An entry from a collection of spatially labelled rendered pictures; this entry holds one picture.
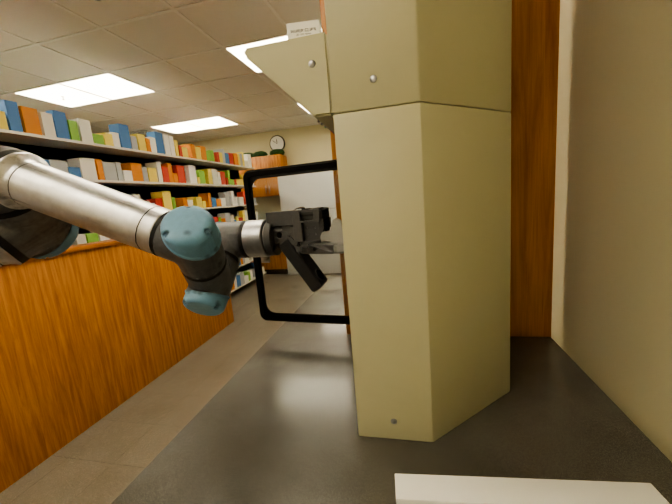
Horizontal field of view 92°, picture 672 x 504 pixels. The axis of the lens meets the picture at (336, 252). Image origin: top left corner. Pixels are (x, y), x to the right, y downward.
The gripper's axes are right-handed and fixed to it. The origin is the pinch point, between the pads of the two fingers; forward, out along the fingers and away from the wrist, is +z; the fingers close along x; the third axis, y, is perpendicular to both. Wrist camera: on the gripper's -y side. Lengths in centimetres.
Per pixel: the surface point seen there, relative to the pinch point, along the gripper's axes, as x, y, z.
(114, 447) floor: 71, -122, -164
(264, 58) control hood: -16.0, 27.7, -10.6
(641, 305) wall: -3.0, -11.2, 41.0
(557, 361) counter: 9.5, -27.4, 34.8
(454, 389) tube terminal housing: -12.4, -21.0, 12.5
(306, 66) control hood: -16.0, 25.8, -5.0
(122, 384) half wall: 111, -109, -197
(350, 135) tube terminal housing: -15.9, 16.6, 0.1
